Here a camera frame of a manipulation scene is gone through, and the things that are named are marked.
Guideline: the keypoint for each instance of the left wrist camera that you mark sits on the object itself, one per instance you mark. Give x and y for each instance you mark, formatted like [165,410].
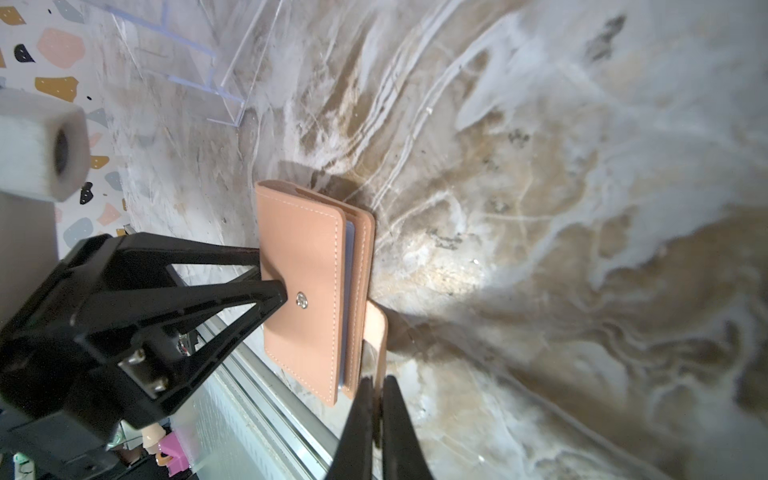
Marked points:
[45,159]

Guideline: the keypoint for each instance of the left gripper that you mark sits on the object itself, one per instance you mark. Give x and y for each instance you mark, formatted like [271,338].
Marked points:
[112,336]

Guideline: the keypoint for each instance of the pink leather card holder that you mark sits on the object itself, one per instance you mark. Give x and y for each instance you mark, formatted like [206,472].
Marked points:
[321,249]

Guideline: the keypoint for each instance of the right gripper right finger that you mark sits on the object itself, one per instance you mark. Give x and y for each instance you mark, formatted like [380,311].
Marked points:
[402,456]

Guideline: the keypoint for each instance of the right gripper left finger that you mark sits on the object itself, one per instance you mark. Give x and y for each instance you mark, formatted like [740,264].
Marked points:
[353,459]

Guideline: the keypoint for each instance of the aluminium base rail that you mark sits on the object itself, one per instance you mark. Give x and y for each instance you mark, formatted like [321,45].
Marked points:
[248,422]

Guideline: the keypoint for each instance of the clear acrylic card stand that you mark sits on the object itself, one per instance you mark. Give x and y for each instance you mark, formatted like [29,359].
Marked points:
[212,49]

